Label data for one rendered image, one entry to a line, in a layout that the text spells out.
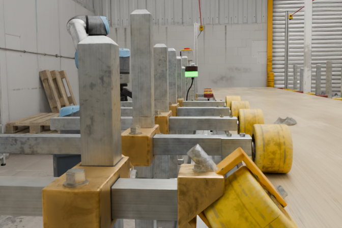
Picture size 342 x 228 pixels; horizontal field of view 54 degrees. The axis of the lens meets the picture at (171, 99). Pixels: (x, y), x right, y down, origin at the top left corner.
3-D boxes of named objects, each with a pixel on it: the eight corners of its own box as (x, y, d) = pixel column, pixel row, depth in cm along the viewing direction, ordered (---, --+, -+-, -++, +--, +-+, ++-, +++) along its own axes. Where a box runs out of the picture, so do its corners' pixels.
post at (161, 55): (155, 229, 87) (152, 43, 83) (158, 223, 90) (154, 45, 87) (169, 230, 87) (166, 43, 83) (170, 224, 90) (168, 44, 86)
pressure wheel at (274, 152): (249, 149, 61) (254, 182, 55) (252, 114, 57) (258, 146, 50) (282, 149, 61) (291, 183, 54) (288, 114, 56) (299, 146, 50)
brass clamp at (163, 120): (143, 137, 78) (143, 115, 78) (152, 127, 91) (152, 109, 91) (170, 137, 77) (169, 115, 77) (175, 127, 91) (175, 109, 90)
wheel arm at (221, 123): (49, 130, 84) (49, 116, 83) (55, 128, 87) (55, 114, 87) (253, 131, 78) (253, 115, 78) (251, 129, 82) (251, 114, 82)
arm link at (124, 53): (126, 48, 164) (132, 47, 155) (126, 74, 165) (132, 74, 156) (108, 47, 161) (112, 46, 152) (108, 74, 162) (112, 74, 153)
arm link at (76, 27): (64, 11, 210) (76, 52, 156) (85, 12, 215) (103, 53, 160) (64, 29, 216) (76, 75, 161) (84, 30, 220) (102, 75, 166)
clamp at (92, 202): (36, 246, 28) (33, 188, 28) (90, 191, 42) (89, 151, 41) (107, 249, 28) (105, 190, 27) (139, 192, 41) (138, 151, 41)
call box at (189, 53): (181, 62, 207) (180, 49, 206) (181, 62, 214) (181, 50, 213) (192, 61, 206) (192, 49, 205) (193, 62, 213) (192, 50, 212)
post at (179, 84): (173, 174, 137) (172, 56, 133) (174, 172, 140) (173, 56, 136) (182, 174, 136) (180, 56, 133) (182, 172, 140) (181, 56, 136)
